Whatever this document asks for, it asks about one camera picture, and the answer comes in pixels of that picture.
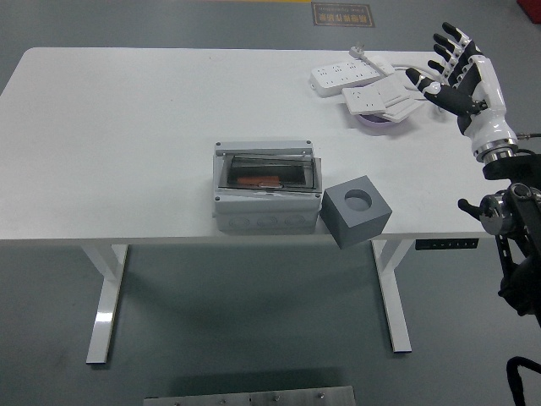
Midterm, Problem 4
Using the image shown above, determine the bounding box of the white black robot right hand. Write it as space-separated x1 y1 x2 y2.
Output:
404 21 519 154

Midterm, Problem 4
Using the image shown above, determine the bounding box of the grey block battery holder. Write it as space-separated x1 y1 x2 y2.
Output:
320 173 393 249

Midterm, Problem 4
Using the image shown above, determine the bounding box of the transparent hinged box lid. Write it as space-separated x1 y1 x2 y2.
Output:
217 154 325 195

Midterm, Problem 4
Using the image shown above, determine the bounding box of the orange cylindrical battery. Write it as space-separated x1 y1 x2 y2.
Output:
236 175 281 187

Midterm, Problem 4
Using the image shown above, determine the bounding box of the grey plastic electrical box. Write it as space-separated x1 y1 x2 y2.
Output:
210 139 325 233

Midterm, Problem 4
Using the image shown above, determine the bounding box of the red bin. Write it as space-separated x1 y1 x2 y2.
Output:
516 0 541 20

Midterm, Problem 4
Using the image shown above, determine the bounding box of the purple round dish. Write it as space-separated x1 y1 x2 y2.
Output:
357 112 402 136

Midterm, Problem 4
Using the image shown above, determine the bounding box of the white slim power strip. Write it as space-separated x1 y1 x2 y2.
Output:
365 53 396 76

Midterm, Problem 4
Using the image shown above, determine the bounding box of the black table height controller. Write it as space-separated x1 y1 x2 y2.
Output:
414 239 480 250

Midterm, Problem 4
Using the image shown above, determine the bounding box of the white multi-socket power strip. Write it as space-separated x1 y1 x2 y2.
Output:
310 59 384 98

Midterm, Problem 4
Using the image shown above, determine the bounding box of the dark floor sign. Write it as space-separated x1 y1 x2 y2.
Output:
311 2 376 29

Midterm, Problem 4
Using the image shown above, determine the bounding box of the white table leg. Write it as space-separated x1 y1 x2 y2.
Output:
371 239 413 354
82 244 129 365

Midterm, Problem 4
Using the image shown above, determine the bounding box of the grey metal plate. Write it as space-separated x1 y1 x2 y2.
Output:
143 385 356 406

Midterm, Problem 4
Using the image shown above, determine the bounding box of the white power cord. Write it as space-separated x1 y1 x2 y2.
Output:
391 63 449 115

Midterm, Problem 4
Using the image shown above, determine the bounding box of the white wall switch panel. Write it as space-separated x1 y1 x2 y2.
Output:
371 80 418 107

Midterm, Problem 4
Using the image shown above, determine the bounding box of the white wall socket panel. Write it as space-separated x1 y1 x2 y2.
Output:
342 86 390 116

